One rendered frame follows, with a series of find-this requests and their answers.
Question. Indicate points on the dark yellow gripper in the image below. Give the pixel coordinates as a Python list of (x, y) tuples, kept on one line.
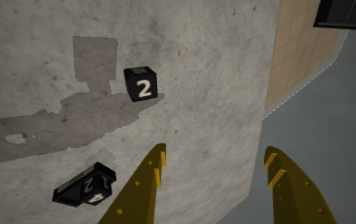
[(296, 199)]

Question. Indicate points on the black number cube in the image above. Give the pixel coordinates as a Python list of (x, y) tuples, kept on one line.
[(95, 190), (141, 83)]

